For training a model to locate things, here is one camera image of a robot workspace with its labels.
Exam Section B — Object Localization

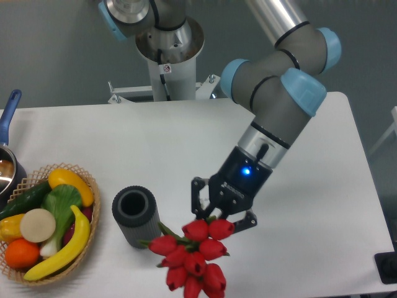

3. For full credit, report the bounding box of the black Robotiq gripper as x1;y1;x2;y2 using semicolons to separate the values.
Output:
191;147;272;233

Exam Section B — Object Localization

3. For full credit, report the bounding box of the red tulip bouquet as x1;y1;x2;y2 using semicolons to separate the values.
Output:
138;216;235;297

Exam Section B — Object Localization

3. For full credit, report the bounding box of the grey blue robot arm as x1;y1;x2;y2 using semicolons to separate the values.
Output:
99;1;341;232

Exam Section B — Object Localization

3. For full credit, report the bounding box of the dark grey ribbed vase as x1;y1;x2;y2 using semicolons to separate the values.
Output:
112;186;161;249

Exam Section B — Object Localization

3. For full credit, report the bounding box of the dark red vegetable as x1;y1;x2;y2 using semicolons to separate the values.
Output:
62;206;93;247

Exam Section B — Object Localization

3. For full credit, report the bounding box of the yellow banana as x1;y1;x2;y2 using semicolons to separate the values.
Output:
24;205;91;282

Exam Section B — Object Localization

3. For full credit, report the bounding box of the green bok choy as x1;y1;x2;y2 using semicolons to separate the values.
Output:
40;184;82;259

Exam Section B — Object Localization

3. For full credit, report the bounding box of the black device at edge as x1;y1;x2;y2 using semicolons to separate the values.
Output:
374;251;396;284

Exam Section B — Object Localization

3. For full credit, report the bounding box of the yellow squash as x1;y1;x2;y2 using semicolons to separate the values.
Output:
48;168;94;207

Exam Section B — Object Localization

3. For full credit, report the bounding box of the beige round radish slice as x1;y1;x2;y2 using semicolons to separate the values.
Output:
19;209;56;243

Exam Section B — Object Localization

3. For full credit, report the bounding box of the green cucumber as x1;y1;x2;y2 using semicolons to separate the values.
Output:
1;181;51;220

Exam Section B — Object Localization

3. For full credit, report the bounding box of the woven wicker basket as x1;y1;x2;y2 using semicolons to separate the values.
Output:
1;163;100;286

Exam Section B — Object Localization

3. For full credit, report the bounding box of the orange fruit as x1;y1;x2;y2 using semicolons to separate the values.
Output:
4;238;40;269

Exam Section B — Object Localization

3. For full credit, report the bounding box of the yellow bell pepper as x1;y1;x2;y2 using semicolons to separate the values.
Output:
1;214;25;243

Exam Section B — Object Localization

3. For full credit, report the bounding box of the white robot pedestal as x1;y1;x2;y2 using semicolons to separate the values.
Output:
108;16;220;104

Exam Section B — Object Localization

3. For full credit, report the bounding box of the white frame at right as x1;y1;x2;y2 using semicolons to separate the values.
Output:
368;106;396;157

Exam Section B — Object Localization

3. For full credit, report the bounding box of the blue handled saucepan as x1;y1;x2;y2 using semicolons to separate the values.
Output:
1;89;27;210

